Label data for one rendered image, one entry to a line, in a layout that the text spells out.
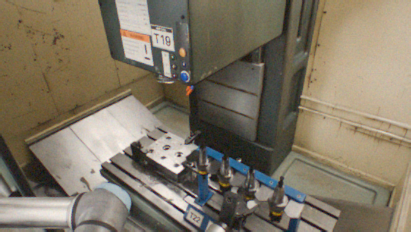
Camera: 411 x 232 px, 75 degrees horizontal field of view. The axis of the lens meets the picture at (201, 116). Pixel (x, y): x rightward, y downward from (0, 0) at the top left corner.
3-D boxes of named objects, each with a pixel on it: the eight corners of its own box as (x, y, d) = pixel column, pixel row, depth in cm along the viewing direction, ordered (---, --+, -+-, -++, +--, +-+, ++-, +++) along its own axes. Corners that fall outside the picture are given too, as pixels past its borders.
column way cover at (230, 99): (254, 143, 169) (260, 66, 140) (195, 119, 194) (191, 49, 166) (257, 139, 172) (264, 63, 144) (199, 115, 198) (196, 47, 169)
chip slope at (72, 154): (92, 219, 160) (79, 189, 145) (40, 171, 196) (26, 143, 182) (190, 143, 216) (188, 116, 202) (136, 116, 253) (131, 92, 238)
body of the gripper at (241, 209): (231, 209, 102) (212, 233, 95) (230, 194, 97) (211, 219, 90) (249, 220, 98) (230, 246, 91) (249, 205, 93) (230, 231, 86)
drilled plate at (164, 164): (177, 180, 140) (177, 173, 137) (141, 158, 156) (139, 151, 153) (205, 156, 154) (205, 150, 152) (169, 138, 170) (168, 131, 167)
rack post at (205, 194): (202, 207, 130) (199, 161, 114) (193, 201, 133) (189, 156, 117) (214, 194, 137) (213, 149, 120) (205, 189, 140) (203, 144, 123)
